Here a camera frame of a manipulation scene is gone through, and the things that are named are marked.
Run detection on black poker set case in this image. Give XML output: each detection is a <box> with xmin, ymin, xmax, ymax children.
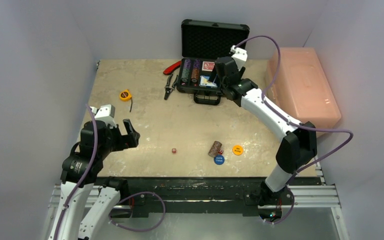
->
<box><xmin>176</xmin><ymin>19</ymin><xmax>250</xmax><ymax>106</ymax></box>

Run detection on brown poker chip stack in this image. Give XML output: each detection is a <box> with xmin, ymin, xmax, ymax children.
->
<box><xmin>208</xmin><ymin>141</ymin><xmax>223</xmax><ymax>158</ymax></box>

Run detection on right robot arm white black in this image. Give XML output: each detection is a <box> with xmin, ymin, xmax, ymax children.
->
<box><xmin>213</xmin><ymin>56</ymin><xmax>317</xmax><ymax>206</ymax></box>

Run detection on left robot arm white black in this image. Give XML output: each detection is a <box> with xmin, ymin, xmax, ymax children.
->
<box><xmin>48</xmin><ymin>119</ymin><xmax>140</xmax><ymax>240</ymax></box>

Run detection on red card deck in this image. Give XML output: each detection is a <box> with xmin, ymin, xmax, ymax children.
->
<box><xmin>201</xmin><ymin>61</ymin><xmax>215</xmax><ymax>72</ymax></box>

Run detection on blue card deck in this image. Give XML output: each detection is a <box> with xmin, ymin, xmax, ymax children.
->
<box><xmin>199</xmin><ymin>75</ymin><xmax>218</xmax><ymax>88</ymax></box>

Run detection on yellow tape measure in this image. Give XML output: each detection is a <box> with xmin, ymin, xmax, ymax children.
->
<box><xmin>119</xmin><ymin>89</ymin><xmax>133</xmax><ymax>113</ymax></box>

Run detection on orange purple chip stack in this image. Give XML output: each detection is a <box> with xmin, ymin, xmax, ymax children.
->
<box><xmin>190</xmin><ymin>59</ymin><xmax>201</xmax><ymax>84</ymax></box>

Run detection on green purple chip stack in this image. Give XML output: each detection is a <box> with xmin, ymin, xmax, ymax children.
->
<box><xmin>180</xmin><ymin>59</ymin><xmax>191</xmax><ymax>83</ymax></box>

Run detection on black pliers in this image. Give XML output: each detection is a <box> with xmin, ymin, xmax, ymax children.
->
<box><xmin>163</xmin><ymin>73</ymin><xmax>179</xmax><ymax>100</ymax></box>

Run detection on pink plastic storage box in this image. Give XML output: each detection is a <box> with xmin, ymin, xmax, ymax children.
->
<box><xmin>264</xmin><ymin>47</ymin><xmax>342</xmax><ymax>129</ymax></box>

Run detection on orange big blind button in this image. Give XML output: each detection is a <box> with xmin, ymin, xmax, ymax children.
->
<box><xmin>232</xmin><ymin>145</ymin><xmax>244</xmax><ymax>156</ymax></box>

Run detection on blue small blind button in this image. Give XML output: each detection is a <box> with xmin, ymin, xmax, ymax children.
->
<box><xmin>213</xmin><ymin>154</ymin><xmax>225</xmax><ymax>166</ymax></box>

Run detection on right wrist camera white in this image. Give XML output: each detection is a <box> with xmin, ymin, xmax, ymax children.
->
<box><xmin>230</xmin><ymin>45</ymin><xmax>248</xmax><ymax>71</ymax></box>

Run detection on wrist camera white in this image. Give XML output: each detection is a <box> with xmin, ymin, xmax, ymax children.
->
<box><xmin>89</xmin><ymin>104</ymin><xmax>118</xmax><ymax>129</ymax></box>
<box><xmin>230</xmin><ymin>45</ymin><xmax>248</xmax><ymax>71</ymax></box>

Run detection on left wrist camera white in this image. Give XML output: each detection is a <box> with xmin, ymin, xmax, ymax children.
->
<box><xmin>89</xmin><ymin>104</ymin><xmax>118</xmax><ymax>129</ymax></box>

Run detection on red handled knife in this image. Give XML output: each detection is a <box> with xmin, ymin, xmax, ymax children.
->
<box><xmin>162</xmin><ymin>60</ymin><xmax>182</xmax><ymax>76</ymax></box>

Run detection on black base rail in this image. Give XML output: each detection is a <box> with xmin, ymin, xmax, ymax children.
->
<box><xmin>94</xmin><ymin>176</ymin><xmax>322</xmax><ymax>218</ymax></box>

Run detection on aluminium frame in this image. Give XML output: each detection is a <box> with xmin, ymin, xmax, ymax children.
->
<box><xmin>41</xmin><ymin>162</ymin><xmax>350</xmax><ymax>240</ymax></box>

